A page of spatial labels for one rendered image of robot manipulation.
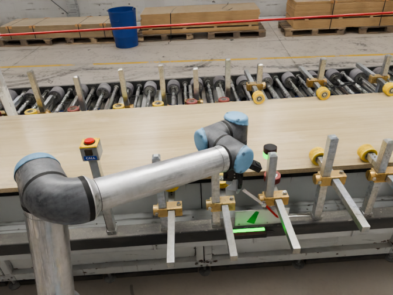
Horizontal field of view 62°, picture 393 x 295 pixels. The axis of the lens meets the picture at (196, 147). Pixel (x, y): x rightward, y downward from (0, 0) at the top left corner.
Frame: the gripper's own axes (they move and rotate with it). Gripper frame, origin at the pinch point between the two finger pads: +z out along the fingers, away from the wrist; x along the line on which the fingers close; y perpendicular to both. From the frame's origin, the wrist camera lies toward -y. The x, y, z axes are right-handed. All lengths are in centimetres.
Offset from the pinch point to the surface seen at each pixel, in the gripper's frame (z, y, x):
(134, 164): 8, 49, -35
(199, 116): 8, 12, -83
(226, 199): 12.0, 4.0, -7.7
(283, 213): 11.5, -19.8, 4.2
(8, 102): -2, 140, -103
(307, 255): 83, -52, -28
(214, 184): 1.0, 9.7, -6.1
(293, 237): 11.5, -19.9, 17.5
